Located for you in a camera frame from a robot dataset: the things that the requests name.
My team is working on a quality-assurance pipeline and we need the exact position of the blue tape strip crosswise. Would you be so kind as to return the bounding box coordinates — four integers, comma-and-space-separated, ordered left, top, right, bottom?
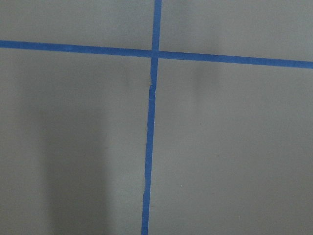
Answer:
0, 40, 313, 69

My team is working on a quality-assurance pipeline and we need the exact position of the blue tape strip lengthwise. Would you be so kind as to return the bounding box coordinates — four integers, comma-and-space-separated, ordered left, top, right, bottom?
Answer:
141, 0, 162, 235

